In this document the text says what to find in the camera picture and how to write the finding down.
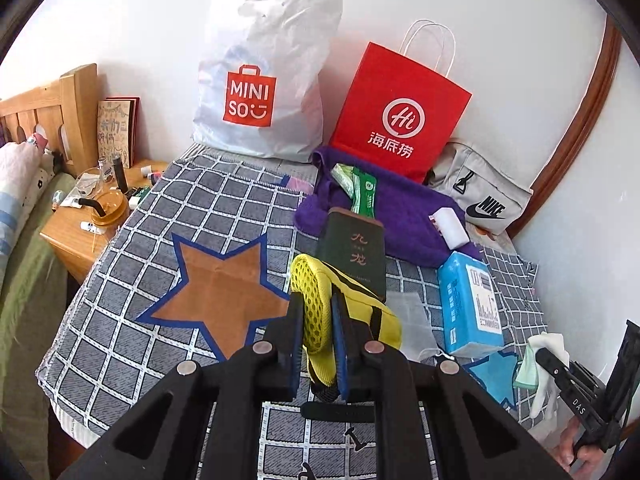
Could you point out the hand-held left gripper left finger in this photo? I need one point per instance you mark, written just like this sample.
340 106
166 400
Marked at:
295 340

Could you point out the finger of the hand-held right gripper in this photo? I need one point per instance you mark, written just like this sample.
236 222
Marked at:
555 367
627 360

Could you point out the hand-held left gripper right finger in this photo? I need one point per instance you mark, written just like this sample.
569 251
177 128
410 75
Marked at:
342 345

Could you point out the light green cloth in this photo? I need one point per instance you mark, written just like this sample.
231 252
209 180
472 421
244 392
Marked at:
525 375

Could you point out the yellow mesh shoe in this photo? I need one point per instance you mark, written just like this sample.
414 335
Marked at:
365 310

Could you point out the purple fabric basket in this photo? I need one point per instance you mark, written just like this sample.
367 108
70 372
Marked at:
415 220

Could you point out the dark green packet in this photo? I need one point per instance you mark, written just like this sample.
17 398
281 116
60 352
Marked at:
364 195

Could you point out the white soap bar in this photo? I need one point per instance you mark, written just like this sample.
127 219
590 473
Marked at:
450 227

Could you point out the light green packet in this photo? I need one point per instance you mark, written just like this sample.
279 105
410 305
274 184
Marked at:
344 176

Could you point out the person's right hand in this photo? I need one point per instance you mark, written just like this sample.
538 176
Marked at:
570 447

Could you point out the blue paper star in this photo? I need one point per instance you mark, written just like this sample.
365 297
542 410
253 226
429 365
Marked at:
492 380

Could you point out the orange paper star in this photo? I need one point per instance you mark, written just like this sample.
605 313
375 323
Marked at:
225 290

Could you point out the dark green tin box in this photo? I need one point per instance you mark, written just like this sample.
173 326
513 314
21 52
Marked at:
355 255

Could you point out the blue tissue pack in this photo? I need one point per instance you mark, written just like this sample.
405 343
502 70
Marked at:
470 305

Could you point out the duck printed sheet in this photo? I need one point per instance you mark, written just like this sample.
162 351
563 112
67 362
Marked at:
502 245

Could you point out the grey checked cloth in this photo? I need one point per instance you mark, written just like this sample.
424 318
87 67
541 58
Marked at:
150 210

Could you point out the grey waist bag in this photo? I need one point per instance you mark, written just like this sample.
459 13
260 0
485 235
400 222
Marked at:
480 185

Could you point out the amber plastic cup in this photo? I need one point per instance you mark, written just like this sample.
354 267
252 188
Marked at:
110 210

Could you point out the black cylinder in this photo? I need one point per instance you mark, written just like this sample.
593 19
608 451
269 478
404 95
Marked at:
120 175

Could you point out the red paper bag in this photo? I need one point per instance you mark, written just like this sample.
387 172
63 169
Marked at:
400 110

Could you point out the clear glass bottle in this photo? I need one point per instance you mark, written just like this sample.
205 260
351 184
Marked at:
105 175

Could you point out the wooden nightstand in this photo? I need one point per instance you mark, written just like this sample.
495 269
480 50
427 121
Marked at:
65 230

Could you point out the clear plastic bag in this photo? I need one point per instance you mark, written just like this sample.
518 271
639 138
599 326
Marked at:
87 185

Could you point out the green bed sheet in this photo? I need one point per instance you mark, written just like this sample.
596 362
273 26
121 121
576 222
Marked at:
30 285

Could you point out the brown picture book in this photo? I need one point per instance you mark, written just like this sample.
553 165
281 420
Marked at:
117 130

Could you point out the white plastic shopping bag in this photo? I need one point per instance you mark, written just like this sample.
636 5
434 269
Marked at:
265 60

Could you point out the wooden bed headboard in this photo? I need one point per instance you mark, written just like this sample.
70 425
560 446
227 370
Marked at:
75 110

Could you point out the brown wooden door frame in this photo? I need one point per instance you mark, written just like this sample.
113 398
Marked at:
575 135

